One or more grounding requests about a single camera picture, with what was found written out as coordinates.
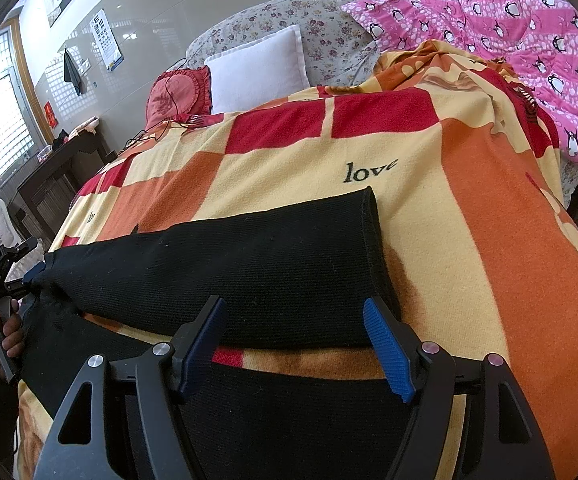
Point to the black pants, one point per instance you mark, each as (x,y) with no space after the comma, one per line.
(269,260)

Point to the pale pink cloth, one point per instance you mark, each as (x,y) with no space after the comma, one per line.
(85,129)

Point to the red ruffled pillow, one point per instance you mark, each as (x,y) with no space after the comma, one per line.
(179,95)

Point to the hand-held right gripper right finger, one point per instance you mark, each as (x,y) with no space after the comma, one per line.
(386,345)

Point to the barred window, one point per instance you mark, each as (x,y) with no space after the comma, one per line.
(4,120)

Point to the white pillow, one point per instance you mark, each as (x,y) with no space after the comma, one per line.
(264,70)

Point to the floral grey pillow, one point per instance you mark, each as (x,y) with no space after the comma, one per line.
(329,25)

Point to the checkered printed blanket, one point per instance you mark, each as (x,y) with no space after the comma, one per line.
(469,210)

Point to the dark wooden desk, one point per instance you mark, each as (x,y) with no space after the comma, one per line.
(54,185)

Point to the pink penguin quilt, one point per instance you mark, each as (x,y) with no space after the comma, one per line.
(544,35)

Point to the red wall sticker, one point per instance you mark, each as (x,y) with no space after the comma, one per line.
(50,114)

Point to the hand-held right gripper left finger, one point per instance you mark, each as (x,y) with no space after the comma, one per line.
(204,340)

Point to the dark hanging cloth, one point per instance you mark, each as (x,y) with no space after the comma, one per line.
(73,72)

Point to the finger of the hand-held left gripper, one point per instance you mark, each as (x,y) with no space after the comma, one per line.
(34,275)

